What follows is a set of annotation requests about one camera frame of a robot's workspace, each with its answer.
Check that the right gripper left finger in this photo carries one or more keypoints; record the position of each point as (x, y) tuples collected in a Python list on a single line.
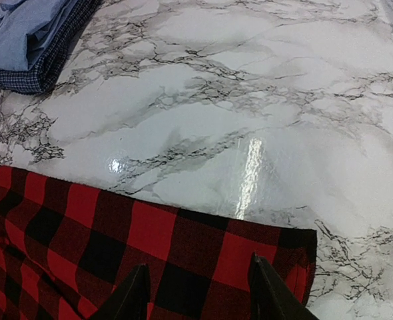
[(130, 299)]

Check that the blue checked folded shirt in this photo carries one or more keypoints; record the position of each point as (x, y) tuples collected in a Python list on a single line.
[(43, 75)]

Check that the red black plaid shirt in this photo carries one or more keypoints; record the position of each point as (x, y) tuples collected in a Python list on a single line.
[(65, 247)]

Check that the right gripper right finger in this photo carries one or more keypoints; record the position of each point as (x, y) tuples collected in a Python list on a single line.
[(270, 298)]

